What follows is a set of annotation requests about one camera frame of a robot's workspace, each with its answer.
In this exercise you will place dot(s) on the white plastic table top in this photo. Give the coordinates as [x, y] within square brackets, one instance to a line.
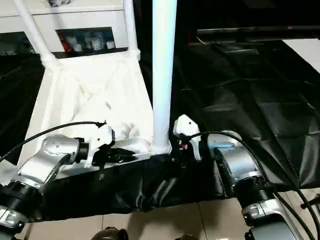
[95, 95]

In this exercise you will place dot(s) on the white plastic table leg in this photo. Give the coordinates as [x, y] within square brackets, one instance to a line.
[164, 65]
[35, 35]
[131, 25]

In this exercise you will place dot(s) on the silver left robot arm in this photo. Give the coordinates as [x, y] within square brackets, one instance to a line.
[45, 160]

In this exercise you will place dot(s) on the silver left leg black foot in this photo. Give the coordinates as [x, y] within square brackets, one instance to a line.
[108, 234]

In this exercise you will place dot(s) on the black work mat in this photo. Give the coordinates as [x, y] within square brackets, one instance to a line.
[260, 100]

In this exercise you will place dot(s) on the toy figures behind cabinet glass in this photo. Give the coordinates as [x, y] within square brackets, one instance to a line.
[85, 41]

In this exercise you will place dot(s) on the white cabinet with glass doors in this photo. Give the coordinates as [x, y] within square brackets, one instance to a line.
[75, 20]

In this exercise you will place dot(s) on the black tv cabinet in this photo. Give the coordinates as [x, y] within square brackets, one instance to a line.
[240, 17]

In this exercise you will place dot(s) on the grey plush toy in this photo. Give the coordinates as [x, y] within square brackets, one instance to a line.
[60, 2]

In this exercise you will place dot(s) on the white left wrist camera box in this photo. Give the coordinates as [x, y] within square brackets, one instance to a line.
[102, 136]

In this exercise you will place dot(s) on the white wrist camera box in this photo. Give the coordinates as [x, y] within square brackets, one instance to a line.
[186, 126]
[102, 136]

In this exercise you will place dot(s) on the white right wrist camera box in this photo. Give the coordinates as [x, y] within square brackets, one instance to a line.
[186, 126]

